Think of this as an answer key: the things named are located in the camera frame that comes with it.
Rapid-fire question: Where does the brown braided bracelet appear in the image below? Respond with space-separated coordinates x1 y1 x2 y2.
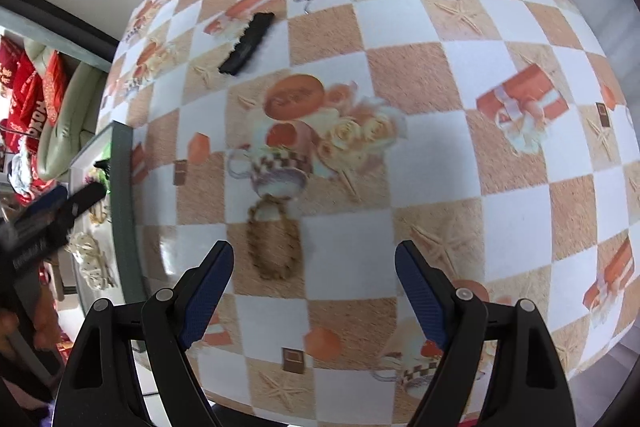
246 195 305 282

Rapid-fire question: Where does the grey shallow tray box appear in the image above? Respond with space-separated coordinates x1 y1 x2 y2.
67 121 148 311

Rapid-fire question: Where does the red cushion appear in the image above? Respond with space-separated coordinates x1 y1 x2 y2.
42 51 68 126

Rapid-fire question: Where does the black hair clip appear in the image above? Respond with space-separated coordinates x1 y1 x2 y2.
218 12 276 76

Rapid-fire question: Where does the green plastic bangle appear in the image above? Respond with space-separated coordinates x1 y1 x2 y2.
90 145 112 191

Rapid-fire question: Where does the checkered patterned tablecloth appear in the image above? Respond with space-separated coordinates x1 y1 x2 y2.
100 0 639 426

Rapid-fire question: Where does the green leather sofa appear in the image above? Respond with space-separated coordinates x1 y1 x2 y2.
24 38 107 181

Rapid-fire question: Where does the cream polka dot scrunchie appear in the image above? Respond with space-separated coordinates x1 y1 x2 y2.
66 232 116 291

